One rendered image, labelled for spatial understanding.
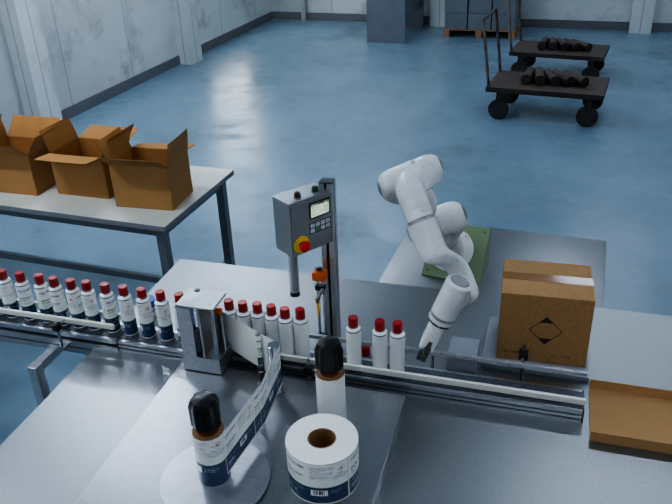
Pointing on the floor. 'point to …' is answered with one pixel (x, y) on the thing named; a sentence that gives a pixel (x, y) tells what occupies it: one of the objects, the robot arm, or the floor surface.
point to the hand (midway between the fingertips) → (422, 355)
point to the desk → (392, 19)
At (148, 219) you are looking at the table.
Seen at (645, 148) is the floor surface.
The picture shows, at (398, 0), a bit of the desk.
